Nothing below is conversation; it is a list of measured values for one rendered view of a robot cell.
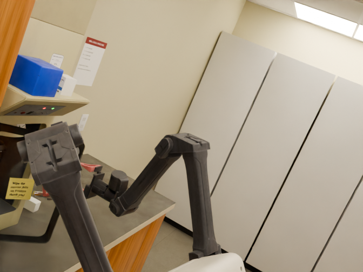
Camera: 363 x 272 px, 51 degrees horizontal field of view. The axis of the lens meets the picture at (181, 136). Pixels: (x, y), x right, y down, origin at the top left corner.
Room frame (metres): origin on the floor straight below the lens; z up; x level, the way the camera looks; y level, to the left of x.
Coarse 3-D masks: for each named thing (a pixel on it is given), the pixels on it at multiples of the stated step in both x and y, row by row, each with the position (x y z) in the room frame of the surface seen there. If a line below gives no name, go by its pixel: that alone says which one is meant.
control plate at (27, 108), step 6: (18, 108) 1.07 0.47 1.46; (24, 108) 1.10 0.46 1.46; (30, 108) 1.12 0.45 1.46; (36, 108) 1.14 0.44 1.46; (42, 108) 1.17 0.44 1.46; (48, 108) 1.19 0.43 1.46; (54, 108) 1.22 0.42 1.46; (60, 108) 1.25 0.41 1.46; (6, 114) 1.09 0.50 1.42; (12, 114) 1.11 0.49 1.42; (18, 114) 1.13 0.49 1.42; (24, 114) 1.15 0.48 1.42; (30, 114) 1.18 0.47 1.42; (36, 114) 1.21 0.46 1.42; (42, 114) 1.23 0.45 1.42
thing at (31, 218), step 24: (0, 144) 1.09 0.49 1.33; (0, 168) 1.10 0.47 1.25; (24, 168) 1.14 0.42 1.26; (0, 192) 1.12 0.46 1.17; (0, 216) 1.13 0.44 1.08; (24, 216) 1.17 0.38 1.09; (48, 216) 1.22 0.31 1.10; (0, 240) 1.14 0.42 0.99; (24, 240) 1.19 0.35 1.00; (48, 240) 1.24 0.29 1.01
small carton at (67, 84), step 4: (64, 76) 1.23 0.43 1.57; (68, 76) 1.26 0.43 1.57; (60, 80) 1.23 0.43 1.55; (64, 80) 1.22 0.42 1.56; (68, 80) 1.23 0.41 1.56; (72, 80) 1.25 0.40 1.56; (76, 80) 1.26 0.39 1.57; (60, 84) 1.23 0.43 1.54; (64, 84) 1.22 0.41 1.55; (68, 84) 1.24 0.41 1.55; (72, 84) 1.25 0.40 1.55; (60, 88) 1.22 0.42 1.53; (64, 88) 1.23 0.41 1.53; (68, 88) 1.24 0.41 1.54; (72, 88) 1.26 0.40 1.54; (56, 92) 1.23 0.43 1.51; (60, 92) 1.22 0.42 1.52; (64, 92) 1.23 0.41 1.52; (68, 92) 1.25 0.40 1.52; (72, 92) 1.26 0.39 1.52
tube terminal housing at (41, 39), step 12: (36, 24) 1.14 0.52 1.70; (48, 24) 1.18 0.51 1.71; (24, 36) 1.11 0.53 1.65; (36, 36) 1.15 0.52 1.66; (48, 36) 1.20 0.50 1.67; (60, 36) 1.25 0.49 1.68; (72, 36) 1.31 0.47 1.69; (24, 48) 1.12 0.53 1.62; (36, 48) 1.17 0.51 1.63; (48, 48) 1.21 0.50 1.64; (60, 48) 1.27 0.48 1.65; (72, 48) 1.33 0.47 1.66; (48, 60) 1.23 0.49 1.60; (72, 60) 1.35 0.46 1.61; (0, 120) 1.12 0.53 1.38; (12, 120) 1.17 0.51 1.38; (24, 120) 1.22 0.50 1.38; (36, 120) 1.27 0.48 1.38; (48, 120) 1.33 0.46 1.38
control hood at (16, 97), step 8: (8, 88) 1.05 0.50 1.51; (16, 88) 1.07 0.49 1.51; (8, 96) 1.04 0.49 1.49; (16, 96) 1.03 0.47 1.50; (24, 96) 1.03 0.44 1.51; (32, 96) 1.06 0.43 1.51; (40, 96) 1.09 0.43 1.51; (56, 96) 1.18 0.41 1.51; (64, 96) 1.23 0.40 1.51; (72, 96) 1.28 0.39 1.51; (80, 96) 1.33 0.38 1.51; (8, 104) 1.04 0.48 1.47; (16, 104) 1.04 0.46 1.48; (24, 104) 1.06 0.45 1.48; (32, 104) 1.09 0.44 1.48; (40, 104) 1.12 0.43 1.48; (48, 104) 1.15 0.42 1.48; (56, 104) 1.18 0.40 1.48; (64, 104) 1.22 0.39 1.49; (72, 104) 1.26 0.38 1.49; (80, 104) 1.30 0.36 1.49; (0, 112) 1.05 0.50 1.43; (8, 112) 1.07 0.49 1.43; (56, 112) 1.28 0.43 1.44; (64, 112) 1.32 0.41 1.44
